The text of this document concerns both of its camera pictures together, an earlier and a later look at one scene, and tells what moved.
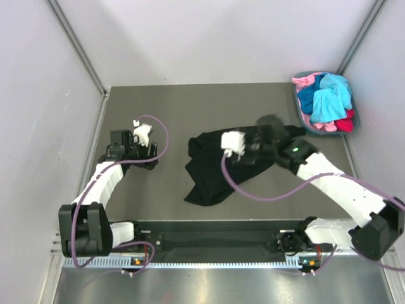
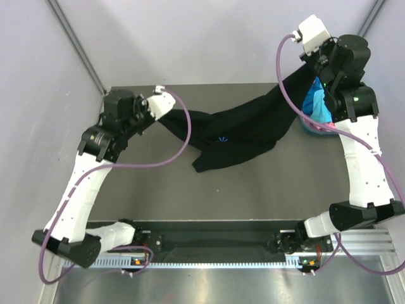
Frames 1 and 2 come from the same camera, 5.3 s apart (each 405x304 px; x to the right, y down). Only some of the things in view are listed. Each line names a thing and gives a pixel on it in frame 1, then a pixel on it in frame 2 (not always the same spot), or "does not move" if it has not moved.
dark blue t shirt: [306, 94] does not move
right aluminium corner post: [371, 16] does not move
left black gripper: [153, 147] → [142, 104]
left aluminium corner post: [78, 46] does not move
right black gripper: [257, 135] → [309, 59]
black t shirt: [206, 159] → [252, 125]
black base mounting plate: [207, 237] does not move
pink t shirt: [302, 81] → [331, 125]
